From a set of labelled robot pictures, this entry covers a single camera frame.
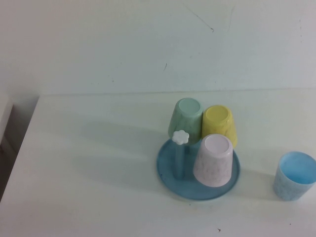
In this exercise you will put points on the light blue plastic cup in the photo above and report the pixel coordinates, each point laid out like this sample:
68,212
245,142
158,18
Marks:
286,187

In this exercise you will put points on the light green plastic cup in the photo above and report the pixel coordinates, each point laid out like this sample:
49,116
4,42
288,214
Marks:
185,121

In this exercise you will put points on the yellow plastic cup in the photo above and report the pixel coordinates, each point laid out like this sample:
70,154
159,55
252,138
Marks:
219,128

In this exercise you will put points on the light pink plastic cup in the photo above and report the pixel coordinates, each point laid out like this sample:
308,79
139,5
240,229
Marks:
212,165

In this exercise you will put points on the blue round cup stand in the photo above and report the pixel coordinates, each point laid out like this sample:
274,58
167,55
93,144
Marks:
187,190

